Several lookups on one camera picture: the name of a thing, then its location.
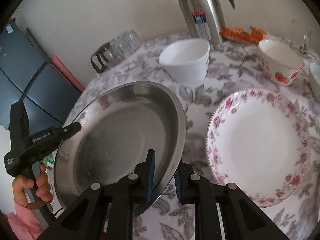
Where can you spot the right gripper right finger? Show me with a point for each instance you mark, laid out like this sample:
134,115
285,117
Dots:
184,185

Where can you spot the stainless steel plate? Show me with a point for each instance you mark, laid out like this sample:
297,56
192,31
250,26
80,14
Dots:
117,130

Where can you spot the floral grey tablecloth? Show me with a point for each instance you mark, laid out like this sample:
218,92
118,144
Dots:
232,67

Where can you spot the upturned drinking glass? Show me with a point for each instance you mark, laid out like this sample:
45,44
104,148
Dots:
120,48
132,39

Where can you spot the white square bowl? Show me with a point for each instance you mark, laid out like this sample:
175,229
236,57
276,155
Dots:
187,60

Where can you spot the pink floral porcelain plate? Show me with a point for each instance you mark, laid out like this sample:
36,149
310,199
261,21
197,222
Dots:
259,139

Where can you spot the orange snack packet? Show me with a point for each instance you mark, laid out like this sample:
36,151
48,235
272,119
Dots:
236,34
257,35

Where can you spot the light blue bowl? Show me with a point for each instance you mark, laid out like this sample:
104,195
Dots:
314,78

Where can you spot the strawberry pattern red-rimmed bowl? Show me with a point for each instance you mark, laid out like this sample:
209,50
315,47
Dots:
280,63

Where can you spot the stainless steel thermos jug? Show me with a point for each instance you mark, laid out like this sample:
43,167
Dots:
204,19

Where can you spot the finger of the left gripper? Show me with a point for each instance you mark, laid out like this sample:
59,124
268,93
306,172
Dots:
71,129

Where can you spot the dark blue panel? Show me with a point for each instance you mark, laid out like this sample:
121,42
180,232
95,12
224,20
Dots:
26,76

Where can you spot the clear glass mug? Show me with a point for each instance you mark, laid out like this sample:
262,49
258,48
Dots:
300,38

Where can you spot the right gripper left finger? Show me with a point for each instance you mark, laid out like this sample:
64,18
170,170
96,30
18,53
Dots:
144,184

